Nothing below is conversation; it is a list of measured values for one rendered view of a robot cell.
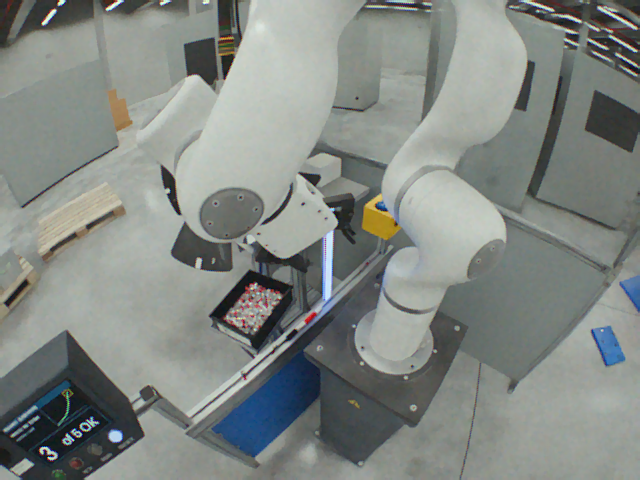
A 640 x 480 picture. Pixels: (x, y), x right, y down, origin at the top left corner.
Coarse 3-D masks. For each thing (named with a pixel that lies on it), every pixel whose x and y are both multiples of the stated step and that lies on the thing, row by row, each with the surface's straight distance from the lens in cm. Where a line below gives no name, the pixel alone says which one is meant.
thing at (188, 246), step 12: (180, 240) 95; (192, 240) 93; (204, 240) 91; (180, 252) 95; (192, 252) 93; (204, 252) 91; (216, 252) 90; (228, 252) 90; (192, 264) 93; (204, 264) 91; (216, 264) 90; (228, 264) 89
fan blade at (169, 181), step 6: (162, 168) 120; (162, 174) 121; (168, 174) 116; (162, 180) 121; (168, 180) 117; (174, 180) 114; (168, 186) 119; (174, 186) 115; (174, 192) 116; (168, 198) 121; (174, 204) 119
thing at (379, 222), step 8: (376, 200) 90; (368, 208) 87; (376, 208) 86; (368, 216) 88; (376, 216) 86; (384, 216) 84; (368, 224) 89; (376, 224) 88; (384, 224) 86; (392, 224) 86; (376, 232) 89; (384, 232) 87; (392, 232) 89
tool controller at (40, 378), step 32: (64, 352) 46; (0, 384) 58; (32, 384) 47; (64, 384) 44; (96, 384) 48; (0, 416) 51; (32, 416) 49; (64, 416) 48; (96, 416) 48; (128, 416) 52; (0, 448) 56; (64, 448) 53
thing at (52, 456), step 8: (48, 440) 52; (32, 448) 54; (40, 448) 54; (48, 448) 54; (56, 448) 53; (40, 456) 55; (48, 456) 55; (56, 456) 55; (64, 456) 55; (48, 464) 57
